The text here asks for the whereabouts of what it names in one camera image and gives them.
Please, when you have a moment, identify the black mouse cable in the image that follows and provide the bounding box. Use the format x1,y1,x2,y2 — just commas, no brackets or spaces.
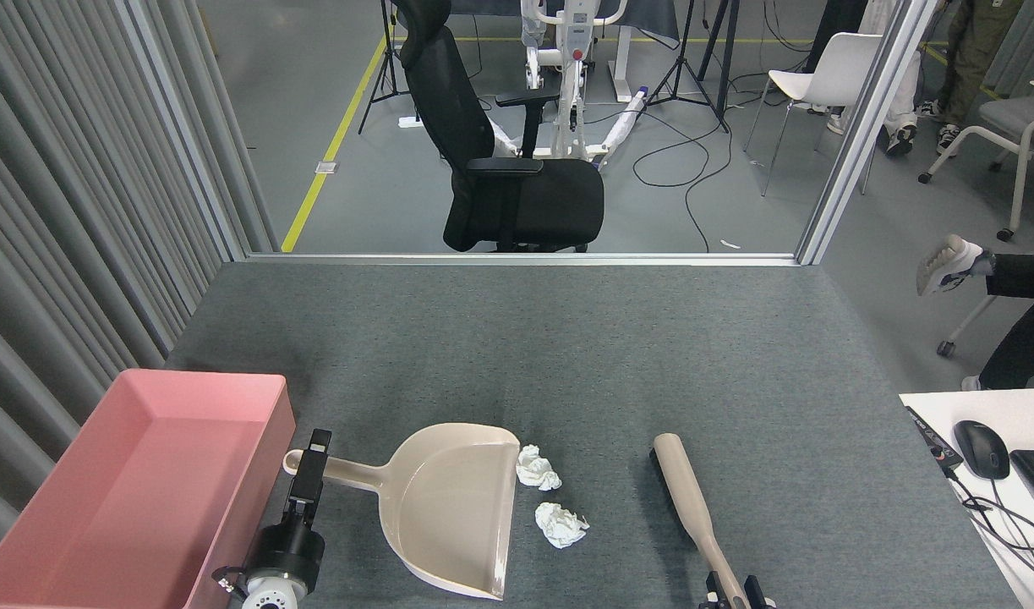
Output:
986,478,1034,551

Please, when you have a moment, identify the white plastic chair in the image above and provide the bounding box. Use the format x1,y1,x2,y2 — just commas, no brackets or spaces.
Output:
743,32,885,197

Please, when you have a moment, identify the beige plastic dustpan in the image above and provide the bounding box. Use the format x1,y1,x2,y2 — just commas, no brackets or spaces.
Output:
282,423,522,601

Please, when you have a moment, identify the beige hand brush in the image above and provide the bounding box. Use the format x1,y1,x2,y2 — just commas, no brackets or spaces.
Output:
649,433,752,609

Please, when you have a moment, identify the pink plastic bin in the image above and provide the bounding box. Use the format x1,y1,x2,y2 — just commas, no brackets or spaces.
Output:
0,369,298,609

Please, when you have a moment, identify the desk with dark cloth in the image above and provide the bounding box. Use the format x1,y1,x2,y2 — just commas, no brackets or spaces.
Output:
445,0,682,104

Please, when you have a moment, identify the person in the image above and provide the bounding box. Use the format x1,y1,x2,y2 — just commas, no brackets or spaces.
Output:
916,234,1034,392
825,0,923,157
918,0,1025,157

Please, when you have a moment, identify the white side table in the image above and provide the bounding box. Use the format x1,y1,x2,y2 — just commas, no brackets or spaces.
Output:
899,388,1034,609

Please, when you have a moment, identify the silver frame rail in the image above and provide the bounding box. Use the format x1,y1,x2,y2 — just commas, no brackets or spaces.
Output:
244,251,801,268

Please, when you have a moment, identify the black tripod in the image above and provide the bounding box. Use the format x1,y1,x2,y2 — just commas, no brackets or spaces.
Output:
358,0,412,136
648,0,741,134

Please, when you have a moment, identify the black device cable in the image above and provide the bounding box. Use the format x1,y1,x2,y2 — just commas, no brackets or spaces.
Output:
946,467,1034,589

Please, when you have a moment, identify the white paper ball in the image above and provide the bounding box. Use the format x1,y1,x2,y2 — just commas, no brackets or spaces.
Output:
535,502,590,549
516,445,562,491

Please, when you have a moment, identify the black office chair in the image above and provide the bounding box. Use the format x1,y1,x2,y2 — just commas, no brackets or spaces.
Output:
394,0,606,254

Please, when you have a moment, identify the black computer mouse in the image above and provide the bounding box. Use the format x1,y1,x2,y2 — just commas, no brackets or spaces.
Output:
954,420,1011,480

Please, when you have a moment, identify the grey chair white frame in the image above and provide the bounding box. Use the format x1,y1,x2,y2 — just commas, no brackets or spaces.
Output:
938,292,999,357
918,80,1034,242

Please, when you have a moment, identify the black floor cable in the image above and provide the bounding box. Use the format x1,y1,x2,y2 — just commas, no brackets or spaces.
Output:
633,108,735,253

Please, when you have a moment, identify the white stand on wheels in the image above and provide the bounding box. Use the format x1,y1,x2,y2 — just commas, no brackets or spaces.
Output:
485,0,651,167

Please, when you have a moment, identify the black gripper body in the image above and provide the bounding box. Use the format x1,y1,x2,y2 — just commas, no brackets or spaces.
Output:
259,518,326,593

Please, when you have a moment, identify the slim black device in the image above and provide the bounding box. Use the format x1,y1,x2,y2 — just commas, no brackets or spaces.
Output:
905,406,964,471

